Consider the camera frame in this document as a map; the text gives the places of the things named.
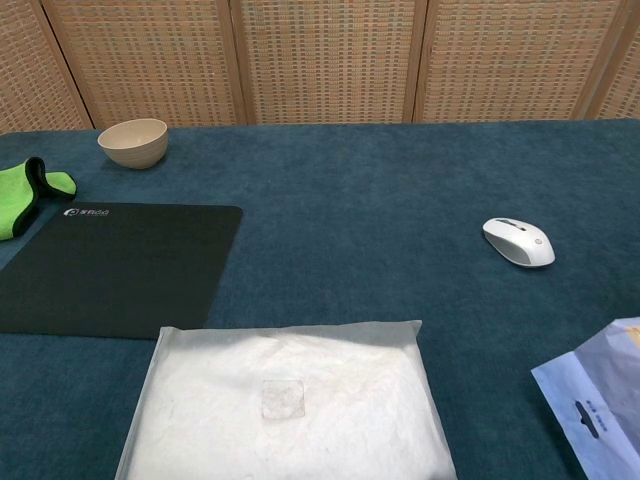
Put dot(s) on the white computer mouse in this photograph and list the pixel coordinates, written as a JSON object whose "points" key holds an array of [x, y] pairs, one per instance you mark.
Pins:
{"points": [[520, 242]]}

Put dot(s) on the black mouse pad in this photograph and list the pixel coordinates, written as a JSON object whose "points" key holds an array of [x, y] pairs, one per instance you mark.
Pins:
{"points": [[115, 270]]}

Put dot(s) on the teal tablecloth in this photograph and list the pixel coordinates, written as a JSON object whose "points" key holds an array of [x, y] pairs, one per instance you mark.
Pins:
{"points": [[375, 200]]}

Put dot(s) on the translucent bag with white filling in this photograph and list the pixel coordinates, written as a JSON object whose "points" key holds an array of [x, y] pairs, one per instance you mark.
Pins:
{"points": [[290, 400]]}

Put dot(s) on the wicker folding screen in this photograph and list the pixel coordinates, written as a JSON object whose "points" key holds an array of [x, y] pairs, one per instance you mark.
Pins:
{"points": [[325, 60]]}

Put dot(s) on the beige bowl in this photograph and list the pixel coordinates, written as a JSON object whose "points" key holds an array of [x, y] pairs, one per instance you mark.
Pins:
{"points": [[134, 147]]}

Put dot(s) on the green cloth with black trim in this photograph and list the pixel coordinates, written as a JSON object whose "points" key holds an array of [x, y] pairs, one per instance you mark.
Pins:
{"points": [[10, 200]]}

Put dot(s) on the blue and white pouch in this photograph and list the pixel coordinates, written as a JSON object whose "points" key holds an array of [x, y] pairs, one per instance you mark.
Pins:
{"points": [[600, 400]]}

